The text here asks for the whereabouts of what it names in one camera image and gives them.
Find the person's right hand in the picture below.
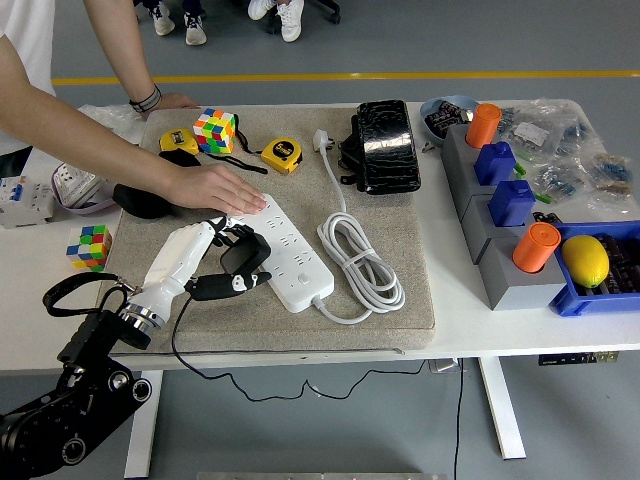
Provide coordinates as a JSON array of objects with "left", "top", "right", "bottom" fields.
[{"left": 167, "top": 163, "right": 269, "bottom": 215}]

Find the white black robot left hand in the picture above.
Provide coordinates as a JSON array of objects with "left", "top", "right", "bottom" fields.
[{"left": 141, "top": 215, "right": 274, "bottom": 309}]

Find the person's left hand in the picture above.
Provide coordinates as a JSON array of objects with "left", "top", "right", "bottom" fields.
[{"left": 137, "top": 92, "right": 201, "bottom": 122}]

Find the black plug adapter with cord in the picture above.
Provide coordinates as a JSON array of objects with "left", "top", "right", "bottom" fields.
[{"left": 171, "top": 232, "right": 434, "bottom": 403}]

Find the white power strip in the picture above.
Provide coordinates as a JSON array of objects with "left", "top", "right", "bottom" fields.
[{"left": 227, "top": 193, "right": 335, "bottom": 314}]

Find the black wristband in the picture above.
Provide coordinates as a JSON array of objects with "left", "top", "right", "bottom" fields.
[{"left": 128, "top": 85, "right": 163, "bottom": 114}]

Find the yellow tape measure plain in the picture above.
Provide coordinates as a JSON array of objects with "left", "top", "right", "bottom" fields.
[{"left": 158, "top": 127, "right": 201, "bottom": 155}]

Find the large colourful puzzle cube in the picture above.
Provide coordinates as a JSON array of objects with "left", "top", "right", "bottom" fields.
[{"left": 192, "top": 107, "right": 237, "bottom": 155}]

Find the black cloth pouch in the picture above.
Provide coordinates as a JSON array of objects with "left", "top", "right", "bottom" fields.
[{"left": 112, "top": 149, "right": 202, "bottom": 220}]

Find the clear bag of metal parts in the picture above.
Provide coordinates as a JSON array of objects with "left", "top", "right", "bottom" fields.
[{"left": 79, "top": 103, "right": 147, "bottom": 146}]

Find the person's foot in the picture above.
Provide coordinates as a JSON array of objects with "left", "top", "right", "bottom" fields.
[
  {"left": 151, "top": 2, "right": 176, "bottom": 37},
  {"left": 279, "top": 0, "right": 305, "bottom": 43},
  {"left": 247, "top": 0, "right": 277, "bottom": 21},
  {"left": 183, "top": 13, "right": 207, "bottom": 47}
]

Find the yellow tape measure 5m print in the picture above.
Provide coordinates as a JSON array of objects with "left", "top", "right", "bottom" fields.
[{"left": 260, "top": 137, "right": 304, "bottom": 176}]

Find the small colourful puzzle cube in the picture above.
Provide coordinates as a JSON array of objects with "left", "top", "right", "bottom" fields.
[{"left": 66, "top": 224, "right": 114, "bottom": 272}]

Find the purple bowl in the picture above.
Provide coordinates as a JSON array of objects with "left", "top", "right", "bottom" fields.
[{"left": 50, "top": 162, "right": 121, "bottom": 216}]

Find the grey-brown mat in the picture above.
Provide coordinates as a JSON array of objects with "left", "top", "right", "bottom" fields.
[{"left": 109, "top": 105, "right": 435, "bottom": 357}]

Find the white circuit breaker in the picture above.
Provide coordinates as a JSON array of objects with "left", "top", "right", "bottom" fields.
[{"left": 0, "top": 175, "right": 54, "bottom": 230}]

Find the white table leg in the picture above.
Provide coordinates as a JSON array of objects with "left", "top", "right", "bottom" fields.
[
  {"left": 123, "top": 370, "right": 164, "bottom": 480},
  {"left": 477, "top": 357, "right": 527, "bottom": 460}
]

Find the glossy black case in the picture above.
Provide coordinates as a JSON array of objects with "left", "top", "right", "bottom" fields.
[{"left": 355, "top": 98, "right": 422, "bottom": 195}]

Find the black office chair base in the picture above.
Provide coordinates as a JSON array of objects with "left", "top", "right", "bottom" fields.
[{"left": 262, "top": 0, "right": 341, "bottom": 35}]

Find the black capacitors heap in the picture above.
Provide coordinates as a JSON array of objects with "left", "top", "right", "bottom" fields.
[
  {"left": 583, "top": 233, "right": 640, "bottom": 297},
  {"left": 425, "top": 99, "right": 475, "bottom": 139}
]

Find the grey peg holder block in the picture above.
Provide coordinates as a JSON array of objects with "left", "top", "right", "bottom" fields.
[
  {"left": 439, "top": 123, "right": 502, "bottom": 199},
  {"left": 478, "top": 234, "right": 570, "bottom": 312},
  {"left": 459, "top": 192, "right": 532, "bottom": 264}
]

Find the light blue bowl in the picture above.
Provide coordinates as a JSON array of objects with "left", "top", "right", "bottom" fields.
[{"left": 419, "top": 94, "right": 480, "bottom": 147}]

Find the orange cylinder peg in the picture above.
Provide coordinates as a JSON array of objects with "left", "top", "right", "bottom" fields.
[
  {"left": 465, "top": 102, "right": 503, "bottom": 149},
  {"left": 511, "top": 222, "right": 561, "bottom": 275}
]

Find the blue block peg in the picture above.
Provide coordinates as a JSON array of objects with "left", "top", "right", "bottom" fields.
[
  {"left": 473, "top": 140, "right": 517, "bottom": 186},
  {"left": 488, "top": 178, "right": 536, "bottom": 227}
]

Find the clear bag with white label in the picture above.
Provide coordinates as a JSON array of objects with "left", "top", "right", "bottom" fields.
[{"left": 500, "top": 102, "right": 592, "bottom": 156}]

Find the clear bag of blue resistors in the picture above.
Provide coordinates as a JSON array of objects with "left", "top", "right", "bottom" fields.
[{"left": 530, "top": 154, "right": 592, "bottom": 201}]

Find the blue plastic bin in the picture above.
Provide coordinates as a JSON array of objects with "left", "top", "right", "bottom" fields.
[{"left": 548, "top": 219, "right": 640, "bottom": 318}]

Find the yellow lemon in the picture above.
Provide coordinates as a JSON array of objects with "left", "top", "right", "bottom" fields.
[{"left": 560, "top": 234, "right": 611, "bottom": 289}]

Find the clear bag of striped resistors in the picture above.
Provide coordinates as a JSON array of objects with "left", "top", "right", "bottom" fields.
[{"left": 585, "top": 149, "right": 635, "bottom": 211}]

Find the black table control panel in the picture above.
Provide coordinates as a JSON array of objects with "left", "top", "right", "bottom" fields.
[{"left": 537, "top": 351, "right": 620, "bottom": 367}]

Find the black tape measure strap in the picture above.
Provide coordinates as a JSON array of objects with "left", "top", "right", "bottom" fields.
[
  {"left": 233, "top": 113, "right": 258, "bottom": 156},
  {"left": 204, "top": 153, "right": 269, "bottom": 175}
]

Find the white power cord with plug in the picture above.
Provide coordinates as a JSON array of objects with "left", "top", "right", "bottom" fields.
[{"left": 310, "top": 128, "right": 406, "bottom": 324}]

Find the white wall socket panel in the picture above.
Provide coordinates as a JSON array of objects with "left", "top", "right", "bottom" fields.
[{"left": 53, "top": 167, "right": 109, "bottom": 209}]

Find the metal bracket under table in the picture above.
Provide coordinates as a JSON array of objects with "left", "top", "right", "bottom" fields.
[{"left": 428, "top": 357, "right": 467, "bottom": 374}]

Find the thin black hanging cable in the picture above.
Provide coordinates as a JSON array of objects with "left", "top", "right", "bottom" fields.
[{"left": 452, "top": 358, "right": 465, "bottom": 480}]

